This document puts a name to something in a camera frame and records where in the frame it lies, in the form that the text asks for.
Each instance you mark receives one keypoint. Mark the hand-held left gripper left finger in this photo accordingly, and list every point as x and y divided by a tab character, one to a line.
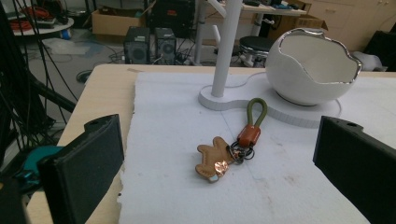
84	168

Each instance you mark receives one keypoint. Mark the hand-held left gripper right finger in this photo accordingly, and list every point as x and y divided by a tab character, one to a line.
358	161

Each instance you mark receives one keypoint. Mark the white eggshell-shaped bowl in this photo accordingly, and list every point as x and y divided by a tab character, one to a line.
306	74

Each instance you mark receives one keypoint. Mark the white key holder stand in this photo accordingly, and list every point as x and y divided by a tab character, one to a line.
224	59

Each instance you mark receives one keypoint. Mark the black tripod stand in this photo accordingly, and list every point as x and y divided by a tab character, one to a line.
28	87

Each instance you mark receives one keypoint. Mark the white foam mat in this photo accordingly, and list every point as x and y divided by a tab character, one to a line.
249	161

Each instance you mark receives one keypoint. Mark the black computer tower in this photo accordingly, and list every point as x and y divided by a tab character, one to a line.
166	46
137	46

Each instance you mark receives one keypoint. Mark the round white table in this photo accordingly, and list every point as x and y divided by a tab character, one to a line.
43	26

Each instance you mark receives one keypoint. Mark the open cardboard box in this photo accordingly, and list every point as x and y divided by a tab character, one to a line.
306	22

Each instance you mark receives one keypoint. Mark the black round stool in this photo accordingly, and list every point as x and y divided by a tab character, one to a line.
257	46

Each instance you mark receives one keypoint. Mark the white table with legs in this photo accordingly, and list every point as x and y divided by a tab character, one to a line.
258	18

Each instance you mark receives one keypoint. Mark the black equipment case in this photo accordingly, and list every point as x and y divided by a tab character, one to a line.
171	15

